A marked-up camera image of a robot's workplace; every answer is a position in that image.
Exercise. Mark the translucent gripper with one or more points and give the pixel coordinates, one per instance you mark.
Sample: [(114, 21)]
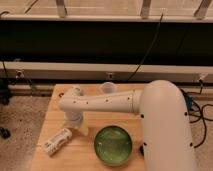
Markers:
[(83, 129)]

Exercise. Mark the white plastic bottle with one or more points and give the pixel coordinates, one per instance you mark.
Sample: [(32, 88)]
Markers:
[(54, 143)]

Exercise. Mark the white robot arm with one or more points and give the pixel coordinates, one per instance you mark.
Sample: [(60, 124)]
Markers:
[(166, 133)]

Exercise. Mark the green ceramic bowl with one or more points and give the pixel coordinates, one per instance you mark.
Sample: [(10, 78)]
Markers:
[(113, 145)]

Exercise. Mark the clear plastic cup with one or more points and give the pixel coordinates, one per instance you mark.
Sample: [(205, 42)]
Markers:
[(108, 87)]

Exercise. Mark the black object on floor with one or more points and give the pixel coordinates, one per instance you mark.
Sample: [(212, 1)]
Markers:
[(4, 133)]

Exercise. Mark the grey metal rail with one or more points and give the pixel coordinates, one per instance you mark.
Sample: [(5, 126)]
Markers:
[(114, 72)]

